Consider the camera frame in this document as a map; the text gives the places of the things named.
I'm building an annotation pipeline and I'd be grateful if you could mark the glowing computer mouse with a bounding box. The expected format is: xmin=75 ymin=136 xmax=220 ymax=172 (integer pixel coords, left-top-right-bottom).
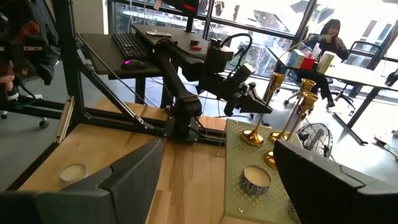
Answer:
xmin=120 ymin=58 xmax=146 ymax=72

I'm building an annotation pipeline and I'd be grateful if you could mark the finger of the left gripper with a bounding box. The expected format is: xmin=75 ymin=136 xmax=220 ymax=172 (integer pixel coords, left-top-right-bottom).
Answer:
xmin=239 ymin=99 xmax=274 ymax=114
xmin=245 ymin=88 xmax=274 ymax=111

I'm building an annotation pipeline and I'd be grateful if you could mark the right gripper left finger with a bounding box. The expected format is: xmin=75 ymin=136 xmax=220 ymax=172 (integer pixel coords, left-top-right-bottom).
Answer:
xmin=34 ymin=138 xmax=165 ymax=224

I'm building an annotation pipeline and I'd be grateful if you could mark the blue and white box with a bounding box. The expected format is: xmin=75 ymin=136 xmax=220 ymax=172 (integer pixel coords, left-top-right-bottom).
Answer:
xmin=287 ymin=49 xmax=307 ymax=69

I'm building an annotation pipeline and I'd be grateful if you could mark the black computer monitor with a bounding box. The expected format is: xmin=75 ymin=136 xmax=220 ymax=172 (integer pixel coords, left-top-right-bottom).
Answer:
xmin=161 ymin=0 xmax=201 ymax=34

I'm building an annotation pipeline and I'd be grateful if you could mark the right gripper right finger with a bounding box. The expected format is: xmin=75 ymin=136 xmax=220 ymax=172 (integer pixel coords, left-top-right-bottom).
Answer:
xmin=273 ymin=139 xmax=398 ymax=224

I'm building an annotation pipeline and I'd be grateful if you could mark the black floor fan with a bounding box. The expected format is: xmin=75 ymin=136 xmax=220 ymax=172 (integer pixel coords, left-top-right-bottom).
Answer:
xmin=297 ymin=123 xmax=334 ymax=159

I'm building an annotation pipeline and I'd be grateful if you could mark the brass candlestick holder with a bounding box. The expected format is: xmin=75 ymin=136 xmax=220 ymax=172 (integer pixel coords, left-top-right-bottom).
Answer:
xmin=241 ymin=72 xmax=286 ymax=147
xmin=263 ymin=91 xmax=320 ymax=170
xmin=269 ymin=78 xmax=317 ymax=142

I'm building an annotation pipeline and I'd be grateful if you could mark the black keyboard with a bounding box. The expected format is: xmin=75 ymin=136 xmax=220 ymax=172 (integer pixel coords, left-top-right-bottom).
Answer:
xmin=111 ymin=32 xmax=149 ymax=62

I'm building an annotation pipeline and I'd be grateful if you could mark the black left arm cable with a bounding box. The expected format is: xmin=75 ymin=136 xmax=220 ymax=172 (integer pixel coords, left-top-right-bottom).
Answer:
xmin=220 ymin=33 xmax=253 ymax=63

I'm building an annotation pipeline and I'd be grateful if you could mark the green perforated metal shelf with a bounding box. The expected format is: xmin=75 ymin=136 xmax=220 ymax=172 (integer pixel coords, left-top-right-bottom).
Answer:
xmin=222 ymin=119 xmax=312 ymax=224

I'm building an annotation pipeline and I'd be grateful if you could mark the black aluminium frame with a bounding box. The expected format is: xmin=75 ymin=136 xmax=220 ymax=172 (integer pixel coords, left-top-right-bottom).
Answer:
xmin=0 ymin=0 xmax=227 ymax=191

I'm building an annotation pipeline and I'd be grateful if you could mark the white office table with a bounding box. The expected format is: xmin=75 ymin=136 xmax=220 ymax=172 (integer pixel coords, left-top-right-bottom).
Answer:
xmin=269 ymin=46 xmax=398 ymax=146

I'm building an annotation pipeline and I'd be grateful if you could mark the white strip on frame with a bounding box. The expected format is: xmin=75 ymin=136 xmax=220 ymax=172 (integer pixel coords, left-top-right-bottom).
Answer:
xmin=55 ymin=95 xmax=76 ymax=144

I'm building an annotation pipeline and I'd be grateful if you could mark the white paper roll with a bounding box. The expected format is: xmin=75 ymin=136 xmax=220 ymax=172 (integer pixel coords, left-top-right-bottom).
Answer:
xmin=316 ymin=51 xmax=336 ymax=75

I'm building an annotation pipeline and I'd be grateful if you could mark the red box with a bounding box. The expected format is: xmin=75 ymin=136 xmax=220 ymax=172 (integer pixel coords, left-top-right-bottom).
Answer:
xmin=300 ymin=57 xmax=317 ymax=72

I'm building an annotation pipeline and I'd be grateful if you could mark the white candle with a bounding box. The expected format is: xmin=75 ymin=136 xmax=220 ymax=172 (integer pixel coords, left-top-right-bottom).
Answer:
xmin=239 ymin=164 xmax=272 ymax=197
xmin=58 ymin=163 xmax=90 ymax=187

